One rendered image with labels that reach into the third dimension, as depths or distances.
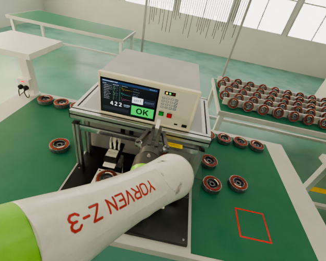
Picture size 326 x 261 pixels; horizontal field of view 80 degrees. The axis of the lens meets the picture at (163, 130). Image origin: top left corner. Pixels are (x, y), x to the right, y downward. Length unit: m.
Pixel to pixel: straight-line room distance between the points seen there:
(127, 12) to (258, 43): 4.29
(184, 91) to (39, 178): 0.86
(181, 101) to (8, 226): 0.73
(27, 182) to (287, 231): 1.35
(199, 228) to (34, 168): 0.91
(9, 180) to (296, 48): 7.76
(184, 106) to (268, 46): 6.83
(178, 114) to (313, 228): 0.97
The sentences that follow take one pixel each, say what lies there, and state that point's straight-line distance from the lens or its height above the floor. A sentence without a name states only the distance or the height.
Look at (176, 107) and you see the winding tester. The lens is 0.87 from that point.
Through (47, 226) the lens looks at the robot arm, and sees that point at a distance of 0.25.
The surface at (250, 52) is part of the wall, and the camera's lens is 7.49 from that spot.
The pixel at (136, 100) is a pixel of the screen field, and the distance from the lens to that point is 0.88.
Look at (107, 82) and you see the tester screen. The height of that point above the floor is 1.28.
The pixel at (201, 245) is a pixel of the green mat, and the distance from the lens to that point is 1.04.
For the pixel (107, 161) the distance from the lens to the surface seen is 1.05.
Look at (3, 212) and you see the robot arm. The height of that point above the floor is 1.45.
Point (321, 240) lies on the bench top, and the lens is 1.41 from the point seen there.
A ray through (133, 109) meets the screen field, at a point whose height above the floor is 1.18.
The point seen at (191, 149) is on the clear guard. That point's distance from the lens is 0.92.
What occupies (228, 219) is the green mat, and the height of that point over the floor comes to 0.75.
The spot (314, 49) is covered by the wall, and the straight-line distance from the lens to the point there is 8.18.
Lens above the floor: 1.65
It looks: 37 degrees down
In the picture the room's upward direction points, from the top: 12 degrees clockwise
